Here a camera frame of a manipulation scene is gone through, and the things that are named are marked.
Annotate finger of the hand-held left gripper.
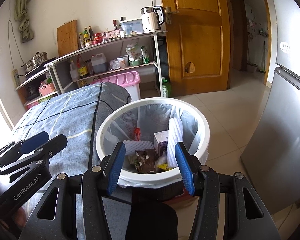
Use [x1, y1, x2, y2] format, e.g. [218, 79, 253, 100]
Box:
[0, 131, 50, 167]
[0, 134, 68, 176]

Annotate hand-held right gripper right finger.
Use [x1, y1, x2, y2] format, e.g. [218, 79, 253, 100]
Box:
[174, 141, 282, 240]

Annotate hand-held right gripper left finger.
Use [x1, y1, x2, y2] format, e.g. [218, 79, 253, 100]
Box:
[19, 141, 127, 240]

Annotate white foam fruit net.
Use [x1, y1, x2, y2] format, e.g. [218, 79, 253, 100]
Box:
[124, 140, 154, 155]
[167, 117, 183, 169]

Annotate white round bin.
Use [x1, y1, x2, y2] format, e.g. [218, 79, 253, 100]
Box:
[95, 97, 210, 188]

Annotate purple fruit print drink carton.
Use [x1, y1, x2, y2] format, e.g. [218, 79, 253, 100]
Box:
[154, 132, 169, 155]

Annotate pink cardboard box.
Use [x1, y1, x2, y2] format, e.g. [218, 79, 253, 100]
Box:
[26, 96, 58, 108]

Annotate black kitchen appliance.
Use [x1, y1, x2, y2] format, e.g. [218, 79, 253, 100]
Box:
[25, 85, 38, 100]

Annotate pink woven basket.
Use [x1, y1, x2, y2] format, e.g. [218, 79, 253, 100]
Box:
[39, 85, 56, 97]

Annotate low white shelf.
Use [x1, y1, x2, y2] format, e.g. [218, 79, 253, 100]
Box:
[16, 66, 59, 110]

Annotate clear bin liner bag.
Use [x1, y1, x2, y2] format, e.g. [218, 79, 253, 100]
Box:
[104, 102, 203, 188]

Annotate white power strip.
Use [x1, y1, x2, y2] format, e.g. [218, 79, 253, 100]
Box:
[12, 69, 21, 87]

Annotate black induction cooker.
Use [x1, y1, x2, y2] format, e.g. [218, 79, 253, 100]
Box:
[24, 59, 57, 78]

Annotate steel pan with lid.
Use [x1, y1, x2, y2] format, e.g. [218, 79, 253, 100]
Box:
[21, 61, 35, 73]

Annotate clear plastic bottle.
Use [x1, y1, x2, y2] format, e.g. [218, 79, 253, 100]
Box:
[69, 60, 79, 80]

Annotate yellow label cooking oil bottle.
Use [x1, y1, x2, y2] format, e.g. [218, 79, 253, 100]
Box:
[77, 55, 88, 78]

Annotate pink lid storage box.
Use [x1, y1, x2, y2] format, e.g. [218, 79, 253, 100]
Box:
[90, 71, 141, 100]

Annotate jerrycan with dark liquid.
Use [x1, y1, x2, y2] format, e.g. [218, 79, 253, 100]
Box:
[91, 52, 108, 74]

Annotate crumpled clear plastic bag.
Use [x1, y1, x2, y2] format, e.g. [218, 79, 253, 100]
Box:
[108, 59, 120, 71]

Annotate bamboo cutting board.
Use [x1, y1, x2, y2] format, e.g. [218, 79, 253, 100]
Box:
[57, 19, 78, 57]

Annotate silver refrigerator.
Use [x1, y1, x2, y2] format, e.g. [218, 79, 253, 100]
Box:
[240, 0, 300, 228]

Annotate white metal shelf rack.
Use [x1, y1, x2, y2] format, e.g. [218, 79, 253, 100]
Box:
[44, 30, 168, 94]

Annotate green and white packet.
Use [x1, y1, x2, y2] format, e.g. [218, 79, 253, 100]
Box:
[141, 45, 150, 64]

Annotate white food packets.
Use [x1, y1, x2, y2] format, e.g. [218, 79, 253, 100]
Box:
[125, 42, 140, 61]

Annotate hanging grey cloth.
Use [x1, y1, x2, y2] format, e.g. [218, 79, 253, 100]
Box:
[14, 0, 35, 43]

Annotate wooden door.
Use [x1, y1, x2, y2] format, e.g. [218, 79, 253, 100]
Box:
[157, 0, 234, 98]

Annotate clear plastic storage box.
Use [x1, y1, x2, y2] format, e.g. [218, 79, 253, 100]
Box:
[120, 17, 144, 37]

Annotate white electric kettle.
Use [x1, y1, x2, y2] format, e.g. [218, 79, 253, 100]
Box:
[140, 6, 165, 33]

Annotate black wall cable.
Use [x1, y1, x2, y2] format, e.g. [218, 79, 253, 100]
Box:
[7, 20, 27, 77]

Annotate metal door handle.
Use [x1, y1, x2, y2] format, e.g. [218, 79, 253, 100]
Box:
[164, 6, 180, 24]

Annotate wooden door frame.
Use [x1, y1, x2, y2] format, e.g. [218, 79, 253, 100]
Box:
[227, 0, 272, 85]

